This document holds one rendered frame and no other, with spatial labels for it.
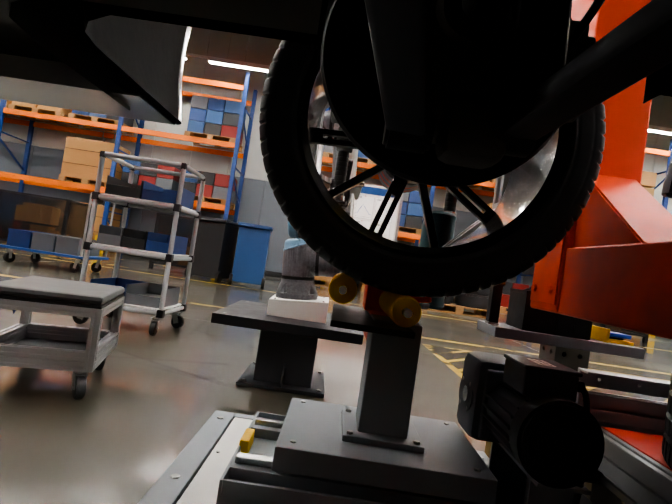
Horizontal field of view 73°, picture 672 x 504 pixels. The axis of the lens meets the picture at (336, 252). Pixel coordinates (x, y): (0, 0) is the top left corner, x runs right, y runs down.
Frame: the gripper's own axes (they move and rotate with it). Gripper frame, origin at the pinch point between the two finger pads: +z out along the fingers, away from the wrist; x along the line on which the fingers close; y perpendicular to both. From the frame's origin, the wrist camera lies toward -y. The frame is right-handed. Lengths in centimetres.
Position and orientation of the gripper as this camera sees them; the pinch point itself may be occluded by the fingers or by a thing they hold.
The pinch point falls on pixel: (340, 177)
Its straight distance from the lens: 145.0
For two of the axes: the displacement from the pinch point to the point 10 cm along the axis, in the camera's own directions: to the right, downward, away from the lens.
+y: -1.6, 9.9, -0.2
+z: -0.1, -0.2, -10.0
